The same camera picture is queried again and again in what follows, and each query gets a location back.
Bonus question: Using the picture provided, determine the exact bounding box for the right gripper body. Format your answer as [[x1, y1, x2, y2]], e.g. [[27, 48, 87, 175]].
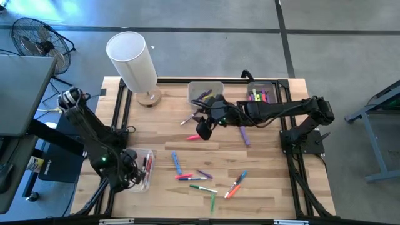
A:
[[204, 94, 239, 128]]

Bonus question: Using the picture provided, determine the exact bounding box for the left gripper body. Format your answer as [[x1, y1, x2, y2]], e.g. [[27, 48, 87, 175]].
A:
[[117, 148, 142, 190]]

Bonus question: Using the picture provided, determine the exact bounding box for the white purple-capped thin marker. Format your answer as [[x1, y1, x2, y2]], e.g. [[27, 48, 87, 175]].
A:
[[179, 111, 200, 126]]

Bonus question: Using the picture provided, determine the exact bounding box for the blue highlighter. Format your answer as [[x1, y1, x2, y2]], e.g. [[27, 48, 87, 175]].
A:
[[171, 151, 183, 176]]

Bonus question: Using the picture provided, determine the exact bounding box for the clear shallow plastic bin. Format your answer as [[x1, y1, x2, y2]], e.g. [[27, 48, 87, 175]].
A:
[[115, 147, 156, 194]]

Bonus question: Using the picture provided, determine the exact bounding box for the white plastic bin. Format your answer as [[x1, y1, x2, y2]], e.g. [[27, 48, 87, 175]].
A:
[[187, 81, 225, 109]]

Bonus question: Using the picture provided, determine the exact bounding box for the blue dry-erase marker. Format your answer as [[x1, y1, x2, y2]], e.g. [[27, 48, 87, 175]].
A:
[[178, 176, 208, 182]]

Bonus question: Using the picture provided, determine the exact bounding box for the teal marker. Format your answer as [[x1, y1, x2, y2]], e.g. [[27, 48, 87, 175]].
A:
[[232, 169, 249, 188]]

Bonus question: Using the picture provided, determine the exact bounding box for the grey translucent plastic bin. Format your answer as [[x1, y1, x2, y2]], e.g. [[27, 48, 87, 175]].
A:
[[247, 81, 278, 104]]

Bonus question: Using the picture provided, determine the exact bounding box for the green dry-erase marker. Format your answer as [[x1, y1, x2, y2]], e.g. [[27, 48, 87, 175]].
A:
[[189, 184, 219, 194]]

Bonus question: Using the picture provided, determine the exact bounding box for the brown white dry-erase marker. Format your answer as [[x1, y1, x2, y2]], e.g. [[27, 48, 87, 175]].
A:
[[223, 174, 244, 199]]

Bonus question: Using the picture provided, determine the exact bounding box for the orange highlighter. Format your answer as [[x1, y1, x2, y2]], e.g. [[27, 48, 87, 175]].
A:
[[225, 183, 242, 199]]

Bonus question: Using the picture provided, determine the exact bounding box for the black computer case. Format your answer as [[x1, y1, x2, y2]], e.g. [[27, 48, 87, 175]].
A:
[[37, 142, 86, 184]]

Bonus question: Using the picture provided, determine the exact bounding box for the black desk leg beam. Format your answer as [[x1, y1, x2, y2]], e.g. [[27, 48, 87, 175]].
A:
[[27, 118, 85, 157]]

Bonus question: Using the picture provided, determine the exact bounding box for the yellow power plug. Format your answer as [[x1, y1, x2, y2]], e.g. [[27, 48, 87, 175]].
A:
[[37, 103, 68, 114]]

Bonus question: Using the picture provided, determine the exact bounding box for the white yellow bottle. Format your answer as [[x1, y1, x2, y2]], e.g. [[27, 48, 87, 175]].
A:
[[26, 156, 44, 173]]

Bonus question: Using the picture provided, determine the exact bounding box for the white shade table lamp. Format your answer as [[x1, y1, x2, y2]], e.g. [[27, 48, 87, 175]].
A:
[[105, 31, 163, 108]]

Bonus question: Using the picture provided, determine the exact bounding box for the black caster wheel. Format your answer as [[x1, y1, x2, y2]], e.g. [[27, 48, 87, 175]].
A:
[[25, 191, 40, 203]]

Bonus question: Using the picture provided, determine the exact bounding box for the large office desk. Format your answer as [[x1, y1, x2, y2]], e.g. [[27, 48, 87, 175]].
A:
[[0, 55, 58, 215]]

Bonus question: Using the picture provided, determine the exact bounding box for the black floor fan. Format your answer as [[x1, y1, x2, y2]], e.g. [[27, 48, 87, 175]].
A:
[[11, 17, 77, 88]]

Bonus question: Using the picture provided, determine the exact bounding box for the black cable loop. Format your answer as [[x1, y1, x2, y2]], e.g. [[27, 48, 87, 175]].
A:
[[241, 69, 256, 83]]

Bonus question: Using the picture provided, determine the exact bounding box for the silver bracket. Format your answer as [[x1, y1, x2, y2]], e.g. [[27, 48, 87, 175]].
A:
[[99, 218, 135, 225], [274, 219, 310, 225]]

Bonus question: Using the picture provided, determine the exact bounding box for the black aluminium table frame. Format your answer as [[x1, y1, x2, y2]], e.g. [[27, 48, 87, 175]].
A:
[[71, 77, 338, 225]]

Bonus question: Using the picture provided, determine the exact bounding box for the grey desk frame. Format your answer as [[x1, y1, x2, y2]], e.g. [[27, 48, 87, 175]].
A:
[[343, 79, 400, 184]]

